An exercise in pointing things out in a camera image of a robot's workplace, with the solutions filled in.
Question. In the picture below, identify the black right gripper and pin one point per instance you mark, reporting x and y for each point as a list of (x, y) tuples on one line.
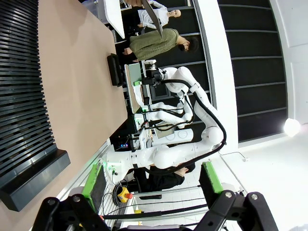
[(156, 77)]

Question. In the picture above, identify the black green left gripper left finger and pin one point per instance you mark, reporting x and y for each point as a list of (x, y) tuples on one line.
[(91, 183)]

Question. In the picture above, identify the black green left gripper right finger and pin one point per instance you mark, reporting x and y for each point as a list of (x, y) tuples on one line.
[(211, 180)]

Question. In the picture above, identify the white neighbouring robot arm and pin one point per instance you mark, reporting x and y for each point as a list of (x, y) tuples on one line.
[(168, 114)]

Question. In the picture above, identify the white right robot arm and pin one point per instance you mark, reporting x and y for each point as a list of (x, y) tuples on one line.
[(163, 156)]

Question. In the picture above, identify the black slotted PCB rack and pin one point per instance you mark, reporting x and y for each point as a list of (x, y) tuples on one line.
[(21, 96)]

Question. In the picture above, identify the beige table with green edge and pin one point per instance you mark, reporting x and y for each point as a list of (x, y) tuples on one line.
[(132, 89)]

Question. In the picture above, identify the black tray with foam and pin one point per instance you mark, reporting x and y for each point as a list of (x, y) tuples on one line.
[(115, 69)]

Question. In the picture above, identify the yellow red emergency stop button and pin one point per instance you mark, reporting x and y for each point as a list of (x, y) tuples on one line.
[(125, 195)]

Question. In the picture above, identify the person in olive sweater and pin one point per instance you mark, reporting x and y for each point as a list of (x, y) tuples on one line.
[(154, 43)]

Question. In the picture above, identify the seated person in black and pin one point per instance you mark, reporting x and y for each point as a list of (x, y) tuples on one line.
[(163, 180)]

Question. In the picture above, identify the black computer with lights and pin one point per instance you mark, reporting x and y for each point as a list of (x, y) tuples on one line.
[(122, 144)]

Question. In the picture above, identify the mannequin in white shirt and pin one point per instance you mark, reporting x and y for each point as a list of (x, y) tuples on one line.
[(154, 13)]

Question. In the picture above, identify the white table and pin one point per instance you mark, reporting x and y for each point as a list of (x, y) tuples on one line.
[(113, 14)]

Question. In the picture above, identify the bright round lamp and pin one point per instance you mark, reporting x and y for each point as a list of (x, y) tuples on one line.
[(292, 127)]

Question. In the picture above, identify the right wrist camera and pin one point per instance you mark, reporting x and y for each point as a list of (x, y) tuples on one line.
[(150, 64)]

